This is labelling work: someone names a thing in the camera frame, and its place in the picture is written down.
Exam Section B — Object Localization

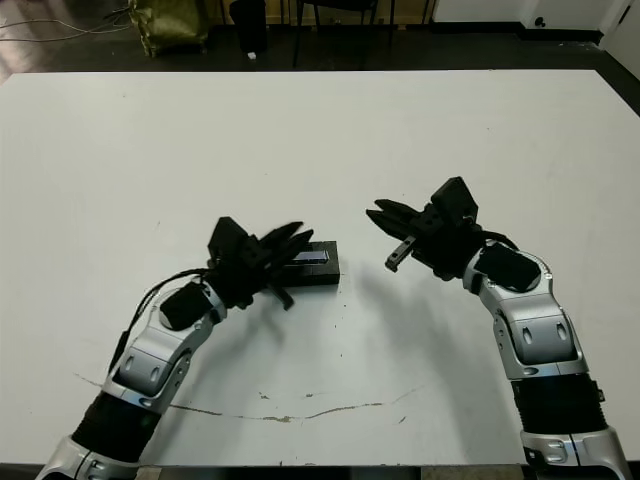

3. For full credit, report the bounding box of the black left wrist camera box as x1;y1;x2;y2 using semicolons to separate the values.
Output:
207;216;250;271

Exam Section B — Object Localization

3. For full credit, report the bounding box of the black box lid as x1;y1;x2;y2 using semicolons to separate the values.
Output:
277;240;343;287

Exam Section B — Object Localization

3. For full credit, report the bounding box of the olive green bag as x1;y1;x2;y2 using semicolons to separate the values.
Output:
126;0;212;58

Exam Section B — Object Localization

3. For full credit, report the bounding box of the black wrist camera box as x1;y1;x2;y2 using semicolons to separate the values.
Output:
430;176;480;226
207;216;250;271

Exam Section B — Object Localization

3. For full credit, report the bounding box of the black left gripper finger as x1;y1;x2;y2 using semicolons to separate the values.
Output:
272;229;315;264
258;221;306;252

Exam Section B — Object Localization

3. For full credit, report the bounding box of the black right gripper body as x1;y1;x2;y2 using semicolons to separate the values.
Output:
384;202;485;281

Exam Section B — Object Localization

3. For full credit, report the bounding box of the white floor cable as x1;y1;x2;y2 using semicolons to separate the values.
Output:
0;14;137;43

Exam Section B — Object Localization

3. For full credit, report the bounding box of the black bin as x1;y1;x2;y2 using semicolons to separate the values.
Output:
229;0;269;55

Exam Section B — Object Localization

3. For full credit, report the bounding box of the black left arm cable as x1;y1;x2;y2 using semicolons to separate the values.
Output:
107;267;214;374

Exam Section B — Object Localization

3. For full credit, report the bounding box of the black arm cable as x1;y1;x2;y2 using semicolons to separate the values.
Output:
107;267;214;374
474;228;521;251

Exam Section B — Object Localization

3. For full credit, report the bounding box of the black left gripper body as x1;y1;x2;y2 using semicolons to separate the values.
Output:
208;234;295;312

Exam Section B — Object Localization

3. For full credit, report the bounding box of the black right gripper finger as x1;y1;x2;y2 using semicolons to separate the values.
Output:
374;198;426;226
365;208;420;240

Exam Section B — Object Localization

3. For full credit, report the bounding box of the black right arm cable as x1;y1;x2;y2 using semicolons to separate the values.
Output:
474;228;521;251

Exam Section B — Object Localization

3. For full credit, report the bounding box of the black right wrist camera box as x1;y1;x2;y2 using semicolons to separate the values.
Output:
430;176;480;226

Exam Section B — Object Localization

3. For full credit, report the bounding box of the black baseboard ledge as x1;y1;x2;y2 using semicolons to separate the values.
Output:
428;21;604;49

